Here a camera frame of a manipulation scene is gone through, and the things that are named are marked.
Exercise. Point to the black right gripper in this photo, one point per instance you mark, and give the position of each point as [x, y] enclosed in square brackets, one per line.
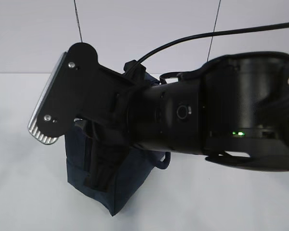
[103, 119]

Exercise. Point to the dark blue fabric bag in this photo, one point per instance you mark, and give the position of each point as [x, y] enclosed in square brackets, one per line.
[129, 177]

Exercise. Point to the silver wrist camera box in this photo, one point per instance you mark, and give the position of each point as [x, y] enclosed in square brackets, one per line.
[56, 109]

